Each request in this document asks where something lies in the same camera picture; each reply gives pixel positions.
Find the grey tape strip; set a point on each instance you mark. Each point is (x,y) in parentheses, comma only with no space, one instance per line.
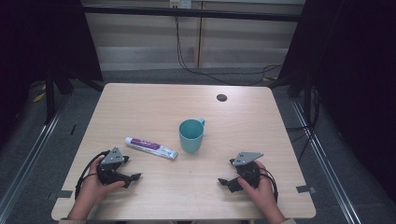
(305,189)
(63,194)

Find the black curtain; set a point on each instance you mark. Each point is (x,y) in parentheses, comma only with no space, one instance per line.
(43,40)
(351,77)

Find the black horizontal bar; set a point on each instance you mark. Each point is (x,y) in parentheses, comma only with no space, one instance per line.
(193,13)

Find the black metal stand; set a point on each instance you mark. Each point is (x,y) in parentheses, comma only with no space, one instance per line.
(49,93)
(308,112)

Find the teal plastic cup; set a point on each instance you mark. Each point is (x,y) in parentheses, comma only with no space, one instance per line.
(191,137)

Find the white wall socket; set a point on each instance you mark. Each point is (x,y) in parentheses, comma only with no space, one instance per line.
(180,3)

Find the dark round table grommet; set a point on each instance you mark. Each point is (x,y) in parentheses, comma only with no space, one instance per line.
(221,97)

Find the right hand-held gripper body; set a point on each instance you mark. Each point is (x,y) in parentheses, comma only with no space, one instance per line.
(247,169)

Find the person's right hand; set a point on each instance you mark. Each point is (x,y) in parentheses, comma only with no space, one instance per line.
(261,193)

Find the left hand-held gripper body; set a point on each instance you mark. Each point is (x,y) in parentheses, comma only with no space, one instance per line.
(109,169)

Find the person's left hand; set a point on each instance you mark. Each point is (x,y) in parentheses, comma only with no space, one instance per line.
(93,188)

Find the white purple toothpaste tube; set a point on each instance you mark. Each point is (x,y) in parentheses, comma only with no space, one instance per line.
(151,148)

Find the metal floor rail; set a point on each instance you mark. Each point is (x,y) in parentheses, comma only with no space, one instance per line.
(28,155)
(327,168)

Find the yellow floor tape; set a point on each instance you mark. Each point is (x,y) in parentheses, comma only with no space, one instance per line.
(39,97)

